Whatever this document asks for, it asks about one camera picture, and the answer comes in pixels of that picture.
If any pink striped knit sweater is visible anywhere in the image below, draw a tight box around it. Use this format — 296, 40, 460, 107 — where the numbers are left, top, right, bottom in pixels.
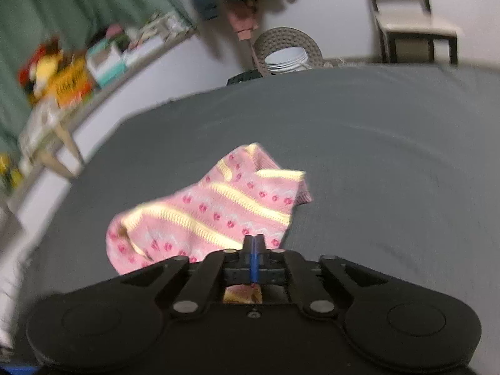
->
105, 141, 315, 306

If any grey bed sheet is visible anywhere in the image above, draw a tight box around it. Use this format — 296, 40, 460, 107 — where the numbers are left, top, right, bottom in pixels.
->
17, 65, 499, 374

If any white plastic bucket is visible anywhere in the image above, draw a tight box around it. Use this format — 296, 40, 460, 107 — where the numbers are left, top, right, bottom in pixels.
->
264, 47, 311, 75

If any woven round basket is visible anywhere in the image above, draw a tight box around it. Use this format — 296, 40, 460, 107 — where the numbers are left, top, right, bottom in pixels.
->
252, 27, 325, 77

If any yellow orange box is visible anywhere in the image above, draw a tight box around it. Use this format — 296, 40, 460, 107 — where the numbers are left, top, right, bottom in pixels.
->
47, 57, 94, 108

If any pink hanging garment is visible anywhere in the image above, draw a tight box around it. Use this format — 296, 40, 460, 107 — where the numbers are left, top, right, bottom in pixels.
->
225, 0, 258, 42

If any cluttered windowsill shelf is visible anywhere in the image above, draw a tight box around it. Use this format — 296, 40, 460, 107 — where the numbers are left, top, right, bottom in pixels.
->
1, 10, 193, 196

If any white black wooden chair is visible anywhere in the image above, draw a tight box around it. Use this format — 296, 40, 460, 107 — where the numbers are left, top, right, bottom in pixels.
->
371, 0, 459, 65

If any red yellow plush toy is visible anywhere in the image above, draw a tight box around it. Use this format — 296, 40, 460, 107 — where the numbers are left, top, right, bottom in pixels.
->
17, 37, 63, 104

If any green curtain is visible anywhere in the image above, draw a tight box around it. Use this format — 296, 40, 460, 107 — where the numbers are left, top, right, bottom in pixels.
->
1, 0, 189, 156

